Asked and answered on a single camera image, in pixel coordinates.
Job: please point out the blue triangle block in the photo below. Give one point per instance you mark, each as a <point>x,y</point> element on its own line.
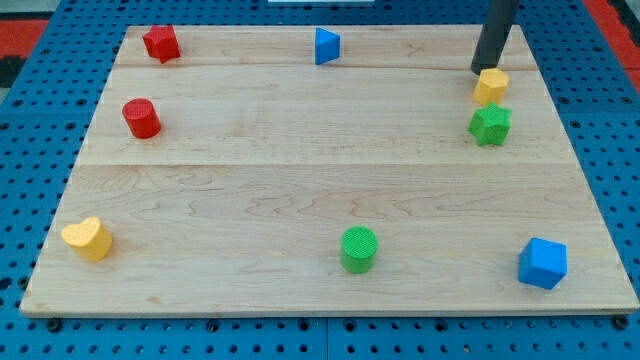
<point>327,46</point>

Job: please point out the red cylinder block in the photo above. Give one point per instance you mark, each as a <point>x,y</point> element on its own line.
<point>141,118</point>

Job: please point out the blue cube block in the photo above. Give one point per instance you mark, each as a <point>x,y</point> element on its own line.
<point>543,263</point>

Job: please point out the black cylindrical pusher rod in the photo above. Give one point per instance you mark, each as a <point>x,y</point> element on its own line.
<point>494,34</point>

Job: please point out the green cylinder block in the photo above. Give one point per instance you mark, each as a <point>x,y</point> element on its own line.
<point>359,246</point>

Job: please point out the yellow heart block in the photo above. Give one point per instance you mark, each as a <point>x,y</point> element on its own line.
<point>89,239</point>

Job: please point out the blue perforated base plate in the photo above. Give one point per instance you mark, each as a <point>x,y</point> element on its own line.
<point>48,109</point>

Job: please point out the red star block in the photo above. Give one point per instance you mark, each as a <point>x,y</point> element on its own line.
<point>161,43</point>

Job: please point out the green star block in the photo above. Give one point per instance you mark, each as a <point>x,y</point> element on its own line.
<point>490,125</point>

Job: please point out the light wooden board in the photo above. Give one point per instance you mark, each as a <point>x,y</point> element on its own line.
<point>237,207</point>

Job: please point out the yellow hexagon block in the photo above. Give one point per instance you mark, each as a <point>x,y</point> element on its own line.
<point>491,86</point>

